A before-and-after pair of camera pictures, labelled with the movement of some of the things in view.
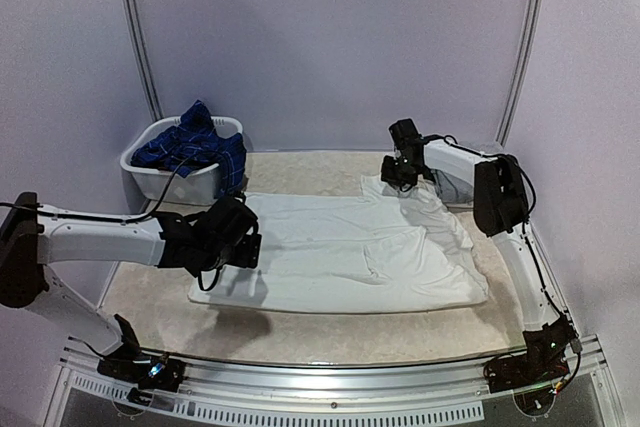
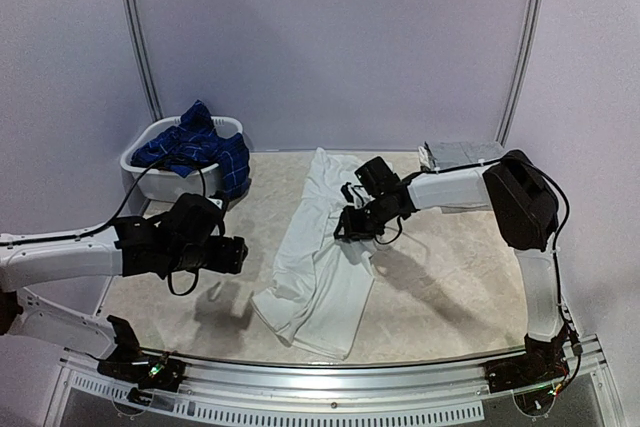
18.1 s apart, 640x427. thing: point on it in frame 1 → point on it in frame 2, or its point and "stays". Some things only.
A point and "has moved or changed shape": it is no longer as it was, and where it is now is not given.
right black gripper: [393, 173] → [347, 223]
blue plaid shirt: [194, 145] stays
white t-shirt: [376, 249] has moved or changed shape
